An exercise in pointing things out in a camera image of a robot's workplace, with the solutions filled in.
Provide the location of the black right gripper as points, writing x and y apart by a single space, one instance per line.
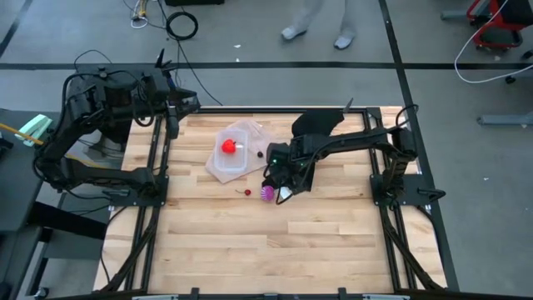
289 166

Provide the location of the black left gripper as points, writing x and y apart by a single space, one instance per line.
156 93

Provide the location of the purple striped toy onion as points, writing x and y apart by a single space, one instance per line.
267 194

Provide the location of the small red toy cherry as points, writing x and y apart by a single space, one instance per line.
247 192

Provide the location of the red toy pepper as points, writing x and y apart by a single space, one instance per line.
228 146

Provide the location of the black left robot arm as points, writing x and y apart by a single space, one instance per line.
83 175

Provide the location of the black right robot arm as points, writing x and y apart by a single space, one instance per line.
354 141

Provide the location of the clear plastic tupperware container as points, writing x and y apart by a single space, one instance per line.
231 164

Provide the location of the white paper tag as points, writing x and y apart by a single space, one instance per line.
285 193

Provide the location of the black wifi antenna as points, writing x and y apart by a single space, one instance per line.
160 60

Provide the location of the beige cloth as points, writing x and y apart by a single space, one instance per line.
258 135

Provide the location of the black cloth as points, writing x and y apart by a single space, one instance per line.
316 121

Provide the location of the black computer tower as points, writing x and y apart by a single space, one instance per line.
114 135

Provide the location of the black clamp lever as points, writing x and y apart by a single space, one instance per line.
348 105

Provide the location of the mint green stapler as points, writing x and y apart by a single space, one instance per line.
35 127

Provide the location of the person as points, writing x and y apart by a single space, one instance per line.
341 41

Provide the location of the yellow rod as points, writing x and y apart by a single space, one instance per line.
16 132

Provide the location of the black desk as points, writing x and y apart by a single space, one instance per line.
25 187

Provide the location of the grey floor stand foot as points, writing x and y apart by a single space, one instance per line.
506 120

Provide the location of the red and black cart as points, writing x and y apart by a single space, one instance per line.
495 25

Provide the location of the black frame bracket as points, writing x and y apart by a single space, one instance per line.
342 293
195 293

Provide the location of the black table frame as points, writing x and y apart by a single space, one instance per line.
387 250

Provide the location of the silver aluminium rail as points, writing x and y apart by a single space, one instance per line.
385 297
154 297

